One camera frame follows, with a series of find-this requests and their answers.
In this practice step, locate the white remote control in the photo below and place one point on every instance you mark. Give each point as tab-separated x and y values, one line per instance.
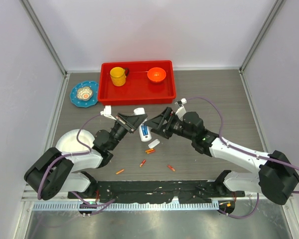
141	111

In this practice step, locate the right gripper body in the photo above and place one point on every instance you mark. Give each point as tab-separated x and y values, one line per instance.
170	120

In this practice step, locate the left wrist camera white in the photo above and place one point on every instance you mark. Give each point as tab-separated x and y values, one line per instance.
107	112

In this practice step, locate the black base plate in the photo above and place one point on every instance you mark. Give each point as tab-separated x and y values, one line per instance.
159	192

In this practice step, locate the aluminium frame rail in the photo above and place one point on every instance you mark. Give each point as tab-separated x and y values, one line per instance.
30	195

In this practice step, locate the orange bowl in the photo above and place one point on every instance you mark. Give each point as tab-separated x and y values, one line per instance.
156	74

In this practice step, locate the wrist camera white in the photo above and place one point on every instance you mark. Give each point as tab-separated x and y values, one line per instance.
107	112
181	111

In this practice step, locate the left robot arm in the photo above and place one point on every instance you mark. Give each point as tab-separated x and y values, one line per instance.
55	171

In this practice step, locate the red plastic tray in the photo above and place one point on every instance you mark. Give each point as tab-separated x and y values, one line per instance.
138	89

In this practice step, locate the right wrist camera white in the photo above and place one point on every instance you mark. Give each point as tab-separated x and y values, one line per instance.
181	111

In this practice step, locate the small patterned bowl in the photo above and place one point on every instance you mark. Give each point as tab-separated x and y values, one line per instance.
84	93

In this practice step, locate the white battery cover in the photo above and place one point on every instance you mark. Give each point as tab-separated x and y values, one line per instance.
154	143

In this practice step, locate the white slotted cable duct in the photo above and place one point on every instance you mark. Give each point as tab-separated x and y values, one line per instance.
80	206

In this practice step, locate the white paper plate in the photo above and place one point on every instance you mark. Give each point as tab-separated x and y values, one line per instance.
68	142

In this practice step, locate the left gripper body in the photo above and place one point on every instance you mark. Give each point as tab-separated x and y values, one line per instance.
121	122

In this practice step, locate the yellow mug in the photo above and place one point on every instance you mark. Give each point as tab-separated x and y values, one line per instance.
118	76

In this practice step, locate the blue dotted plate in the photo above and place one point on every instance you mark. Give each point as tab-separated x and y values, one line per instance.
85	104

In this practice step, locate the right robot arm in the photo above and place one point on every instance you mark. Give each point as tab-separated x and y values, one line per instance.
270	174

